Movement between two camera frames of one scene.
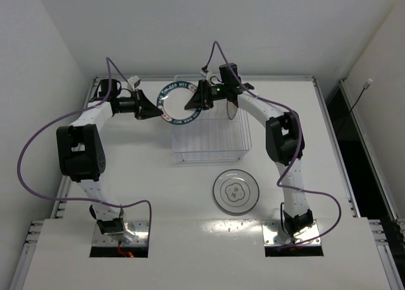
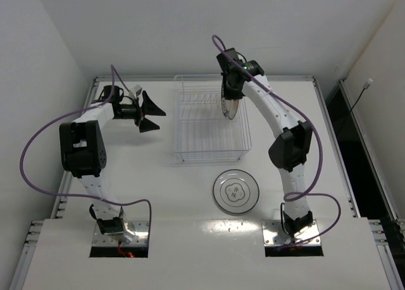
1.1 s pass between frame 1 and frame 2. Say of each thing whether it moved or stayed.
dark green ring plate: moved
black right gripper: moved
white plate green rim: stayed
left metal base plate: stayed
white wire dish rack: stayed
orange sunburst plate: stayed
